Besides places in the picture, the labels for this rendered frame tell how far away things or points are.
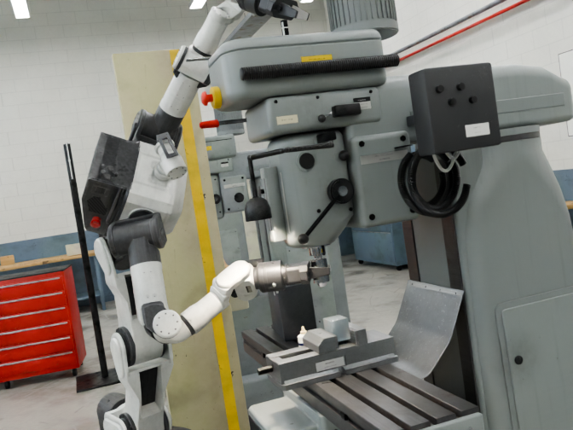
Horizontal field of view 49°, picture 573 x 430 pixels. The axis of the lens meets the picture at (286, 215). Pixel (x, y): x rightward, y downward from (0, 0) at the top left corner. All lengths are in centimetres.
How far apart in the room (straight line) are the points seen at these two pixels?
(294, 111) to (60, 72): 936
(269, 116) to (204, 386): 220
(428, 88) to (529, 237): 61
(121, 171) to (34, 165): 880
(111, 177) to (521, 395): 135
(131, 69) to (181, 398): 179
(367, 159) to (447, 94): 30
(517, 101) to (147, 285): 123
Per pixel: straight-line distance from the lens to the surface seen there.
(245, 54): 169
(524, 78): 211
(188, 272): 350
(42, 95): 1088
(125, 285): 225
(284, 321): 220
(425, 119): 160
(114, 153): 201
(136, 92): 351
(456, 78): 165
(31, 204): 1073
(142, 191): 194
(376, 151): 179
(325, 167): 175
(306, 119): 172
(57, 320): 625
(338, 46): 178
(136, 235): 186
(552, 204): 203
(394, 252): 913
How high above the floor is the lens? 150
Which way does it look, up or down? 3 degrees down
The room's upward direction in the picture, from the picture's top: 9 degrees counter-clockwise
